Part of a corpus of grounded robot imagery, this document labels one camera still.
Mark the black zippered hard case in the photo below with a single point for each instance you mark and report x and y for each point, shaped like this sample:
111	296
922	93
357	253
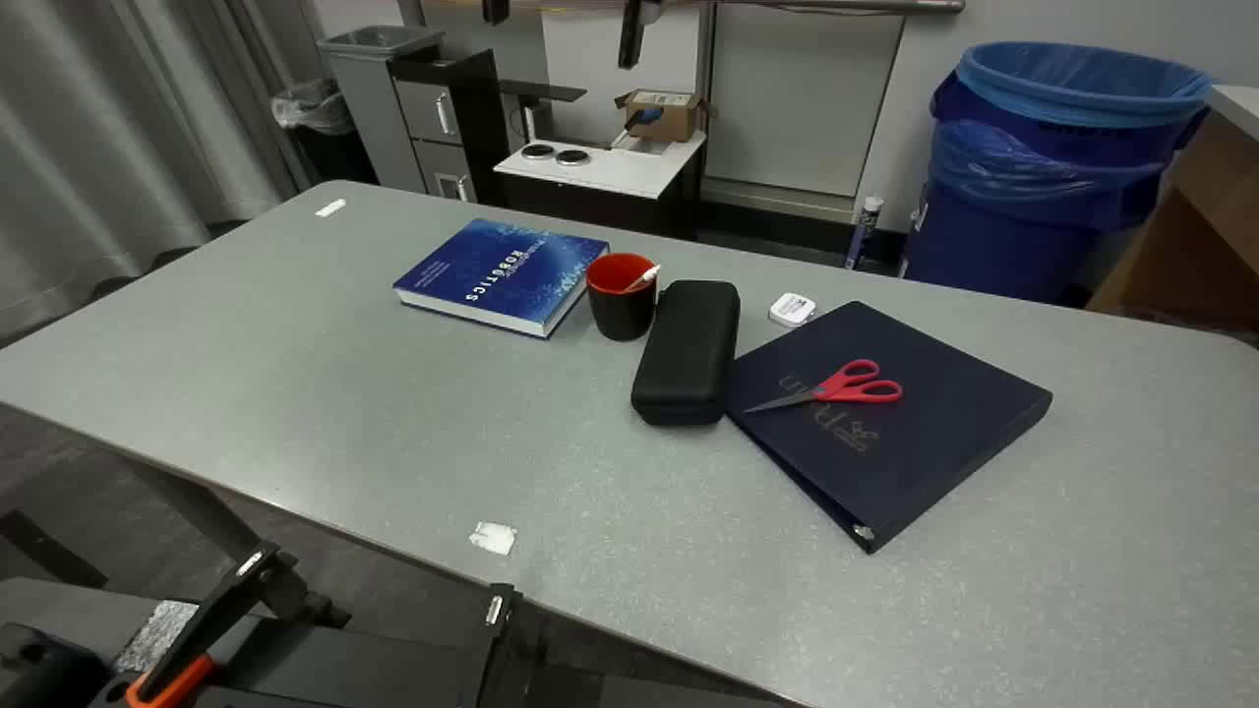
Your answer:
684	376

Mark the blue hardcover book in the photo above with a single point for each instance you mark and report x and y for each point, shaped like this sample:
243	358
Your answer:
501	276

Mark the small white square box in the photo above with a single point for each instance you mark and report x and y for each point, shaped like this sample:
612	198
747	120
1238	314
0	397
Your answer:
794	307

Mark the low white top cabinet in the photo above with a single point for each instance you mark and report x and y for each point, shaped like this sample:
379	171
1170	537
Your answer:
652	185

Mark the white tape piece near edge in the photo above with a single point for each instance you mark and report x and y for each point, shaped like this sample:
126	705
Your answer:
493	537

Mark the small cardboard box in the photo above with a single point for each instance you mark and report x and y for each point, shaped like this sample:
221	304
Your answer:
664	115

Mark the navy blue binder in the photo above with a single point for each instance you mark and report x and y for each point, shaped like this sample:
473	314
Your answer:
876	468

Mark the grey filing cabinet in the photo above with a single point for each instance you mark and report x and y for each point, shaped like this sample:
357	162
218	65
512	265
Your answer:
408	135

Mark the blue trash bin with liner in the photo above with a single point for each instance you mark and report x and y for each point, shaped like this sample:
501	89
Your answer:
1035	156

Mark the grey curtain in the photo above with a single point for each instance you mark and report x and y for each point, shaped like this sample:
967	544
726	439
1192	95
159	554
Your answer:
134	127

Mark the black orange clamp tool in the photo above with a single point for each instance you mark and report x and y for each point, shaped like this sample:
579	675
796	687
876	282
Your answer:
183	645

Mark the wooden desk at right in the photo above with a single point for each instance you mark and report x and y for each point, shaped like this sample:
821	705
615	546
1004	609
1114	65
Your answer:
1196	253

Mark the red handled scissors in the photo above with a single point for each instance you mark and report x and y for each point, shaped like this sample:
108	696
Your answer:
850	384

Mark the white wall panel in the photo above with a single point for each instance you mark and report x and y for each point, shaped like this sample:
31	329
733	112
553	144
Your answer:
796	95

